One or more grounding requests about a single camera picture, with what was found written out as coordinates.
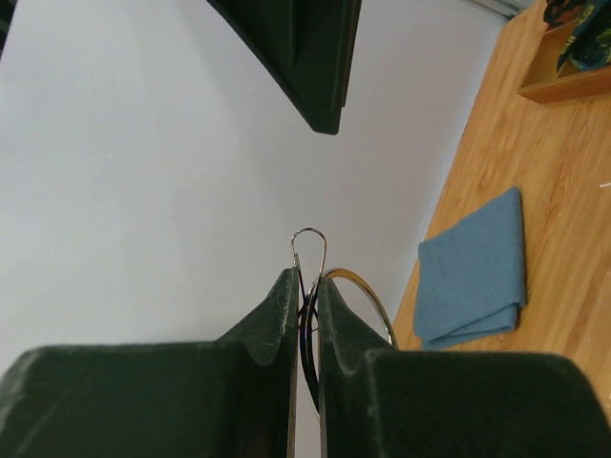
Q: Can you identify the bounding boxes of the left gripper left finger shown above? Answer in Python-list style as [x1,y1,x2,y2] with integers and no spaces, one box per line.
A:
[1,268,299,457]

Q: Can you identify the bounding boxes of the folded blue cloth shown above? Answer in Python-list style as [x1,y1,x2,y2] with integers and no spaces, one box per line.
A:
[413,187,527,351]

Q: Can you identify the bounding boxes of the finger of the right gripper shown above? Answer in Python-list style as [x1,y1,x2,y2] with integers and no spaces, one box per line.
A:
[210,0,362,135]

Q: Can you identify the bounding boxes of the wooden compartment tray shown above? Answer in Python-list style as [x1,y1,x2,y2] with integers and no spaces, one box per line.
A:
[518,1,610,104]

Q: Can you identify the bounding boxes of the silver metal keyring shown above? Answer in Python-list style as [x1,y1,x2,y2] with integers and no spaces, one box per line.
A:
[290,227,398,420]

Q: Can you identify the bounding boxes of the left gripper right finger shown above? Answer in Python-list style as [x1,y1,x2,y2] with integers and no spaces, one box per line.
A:
[318,279,610,457]

